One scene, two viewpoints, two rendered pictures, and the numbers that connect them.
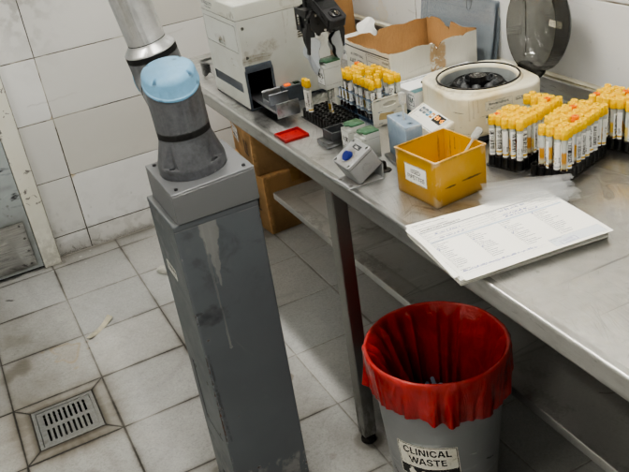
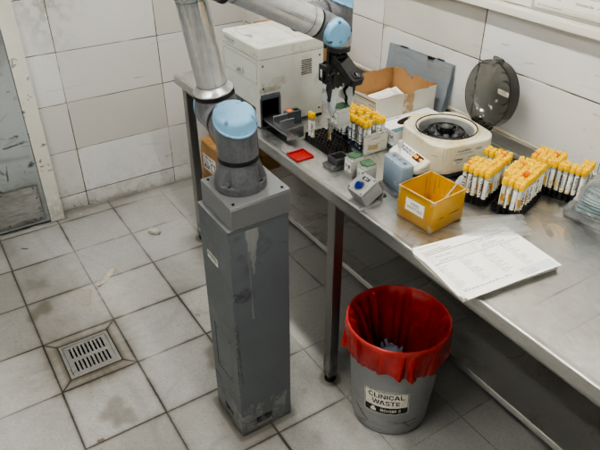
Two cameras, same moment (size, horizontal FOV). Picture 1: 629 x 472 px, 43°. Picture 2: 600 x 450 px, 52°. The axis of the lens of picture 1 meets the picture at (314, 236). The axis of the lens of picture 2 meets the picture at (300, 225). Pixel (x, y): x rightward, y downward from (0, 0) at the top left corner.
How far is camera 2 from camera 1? 0.41 m
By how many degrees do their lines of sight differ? 10
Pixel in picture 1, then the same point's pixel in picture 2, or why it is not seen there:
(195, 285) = (236, 274)
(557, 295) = (532, 315)
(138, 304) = (135, 259)
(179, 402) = (179, 343)
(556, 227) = (520, 258)
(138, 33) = (209, 79)
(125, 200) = (119, 170)
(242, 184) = (280, 201)
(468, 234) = (460, 260)
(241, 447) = (249, 388)
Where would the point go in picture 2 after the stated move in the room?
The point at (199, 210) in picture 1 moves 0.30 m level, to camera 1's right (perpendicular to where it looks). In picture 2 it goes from (248, 220) to (354, 210)
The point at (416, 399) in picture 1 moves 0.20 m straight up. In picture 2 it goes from (388, 362) to (394, 313)
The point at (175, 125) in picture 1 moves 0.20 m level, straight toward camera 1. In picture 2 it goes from (237, 155) to (257, 191)
